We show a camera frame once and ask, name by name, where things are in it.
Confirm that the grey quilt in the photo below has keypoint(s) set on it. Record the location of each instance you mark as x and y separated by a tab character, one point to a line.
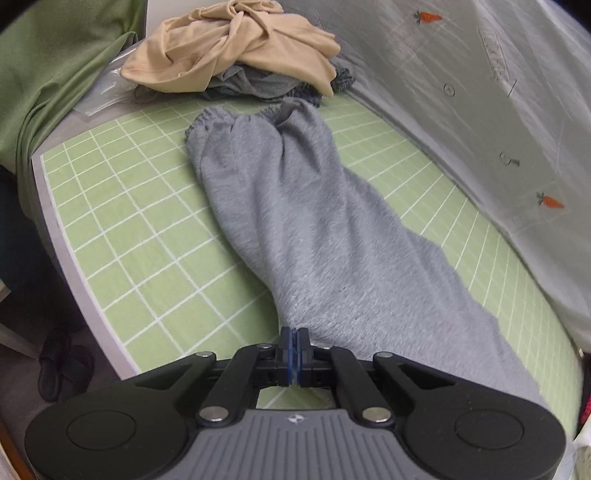
461	92

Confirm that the crumpled grey garment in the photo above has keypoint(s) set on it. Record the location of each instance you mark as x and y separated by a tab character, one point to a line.
258	83

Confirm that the black slipper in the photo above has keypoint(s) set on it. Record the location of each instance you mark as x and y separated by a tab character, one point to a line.
51	364
76	374

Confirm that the grey sweatpants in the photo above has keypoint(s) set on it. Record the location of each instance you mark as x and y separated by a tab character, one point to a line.
323	240

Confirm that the green curtain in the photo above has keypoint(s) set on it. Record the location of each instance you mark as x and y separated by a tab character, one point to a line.
55	60

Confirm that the clear plastic bag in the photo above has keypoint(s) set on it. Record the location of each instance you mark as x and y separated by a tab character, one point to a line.
104	87

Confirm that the beige garment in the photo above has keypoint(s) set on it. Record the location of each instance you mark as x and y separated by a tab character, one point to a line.
184	64

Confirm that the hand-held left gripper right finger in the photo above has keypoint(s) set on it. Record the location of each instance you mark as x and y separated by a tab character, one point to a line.
302	351

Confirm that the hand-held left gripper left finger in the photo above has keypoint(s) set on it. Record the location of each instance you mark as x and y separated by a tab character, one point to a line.
288	351

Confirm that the green grid cutting mat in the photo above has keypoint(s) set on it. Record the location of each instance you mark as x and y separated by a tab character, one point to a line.
138	207

